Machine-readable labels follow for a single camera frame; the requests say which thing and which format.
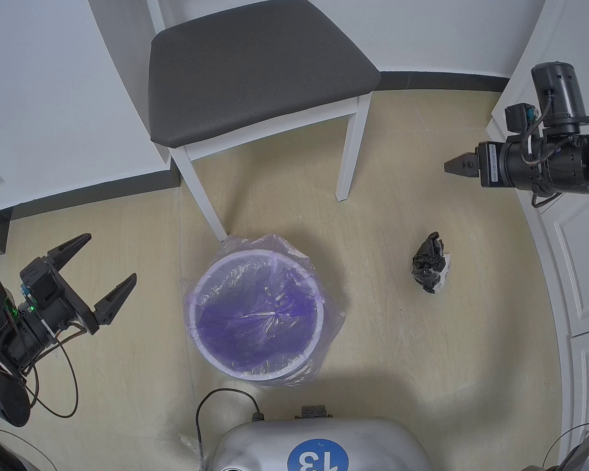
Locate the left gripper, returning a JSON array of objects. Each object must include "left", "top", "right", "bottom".
[{"left": 27, "top": 233, "right": 137, "bottom": 357}]

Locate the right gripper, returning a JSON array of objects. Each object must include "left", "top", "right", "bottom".
[{"left": 444, "top": 137, "right": 546, "bottom": 190}]

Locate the black plastic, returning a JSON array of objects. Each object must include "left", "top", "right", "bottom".
[{"left": 411, "top": 232, "right": 453, "bottom": 296}]

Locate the purple plastic bag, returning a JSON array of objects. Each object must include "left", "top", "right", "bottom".
[{"left": 183, "top": 233, "right": 347, "bottom": 388}]

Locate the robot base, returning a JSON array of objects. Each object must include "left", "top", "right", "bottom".
[{"left": 215, "top": 404, "right": 440, "bottom": 471}]

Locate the white trash bin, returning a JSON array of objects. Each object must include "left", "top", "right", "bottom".
[{"left": 188, "top": 248, "right": 325, "bottom": 380}]

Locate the white chair with grey seat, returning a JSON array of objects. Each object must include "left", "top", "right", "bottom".
[{"left": 133, "top": 0, "right": 381, "bottom": 243}]

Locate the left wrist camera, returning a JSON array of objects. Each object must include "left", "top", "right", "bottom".
[{"left": 19, "top": 258, "right": 63, "bottom": 309}]

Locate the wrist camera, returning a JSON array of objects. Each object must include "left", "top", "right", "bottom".
[
  {"left": 19, "top": 258, "right": 63, "bottom": 309},
  {"left": 504, "top": 102, "right": 542, "bottom": 137}
]

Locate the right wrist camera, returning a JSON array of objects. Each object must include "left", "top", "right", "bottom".
[{"left": 504, "top": 102, "right": 542, "bottom": 137}]

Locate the black cable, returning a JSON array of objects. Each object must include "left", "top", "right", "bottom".
[
  {"left": 543, "top": 422, "right": 589, "bottom": 467},
  {"left": 0, "top": 428, "right": 60, "bottom": 471},
  {"left": 195, "top": 387, "right": 267, "bottom": 460},
  {"left": 529, "top": 189, "right": 566, "bottom": 210},
  {"left": 29, "top": 332, "right": 79, "bottom": 418}
]

